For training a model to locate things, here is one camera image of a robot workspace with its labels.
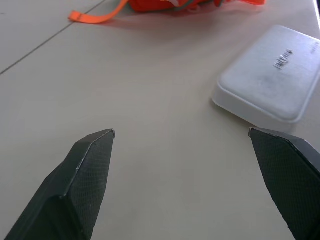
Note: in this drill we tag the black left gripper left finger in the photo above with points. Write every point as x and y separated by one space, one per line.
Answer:
75 190

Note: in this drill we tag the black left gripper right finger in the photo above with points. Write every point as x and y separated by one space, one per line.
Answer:
287 175

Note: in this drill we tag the white plastic rectangular box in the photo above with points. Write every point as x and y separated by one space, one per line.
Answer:
270 80

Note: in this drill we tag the orange bag with strap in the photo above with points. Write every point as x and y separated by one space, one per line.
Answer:
160 7

